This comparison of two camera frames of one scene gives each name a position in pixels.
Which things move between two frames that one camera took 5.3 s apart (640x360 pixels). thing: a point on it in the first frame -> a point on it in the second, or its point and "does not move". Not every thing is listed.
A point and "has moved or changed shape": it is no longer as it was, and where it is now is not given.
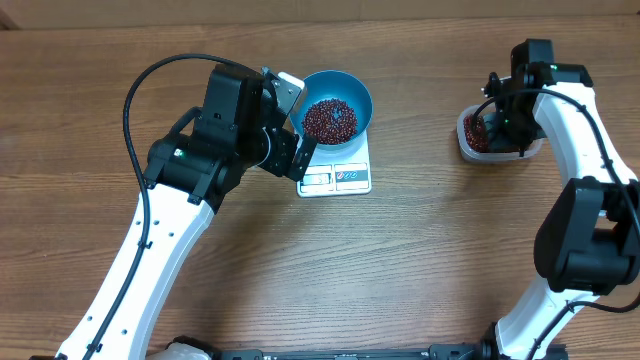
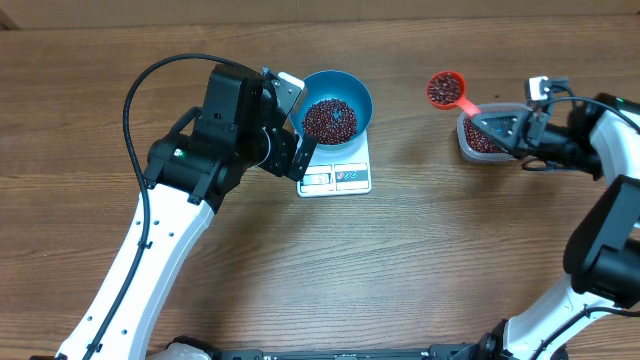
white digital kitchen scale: (333, 173) does not move
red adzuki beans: (330, 121) has moved or changed shape
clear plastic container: (473, 129) does not move
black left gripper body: (288, 151) does not move
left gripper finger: (303, 156) does not move
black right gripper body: (503, 128) -> (528, 132)
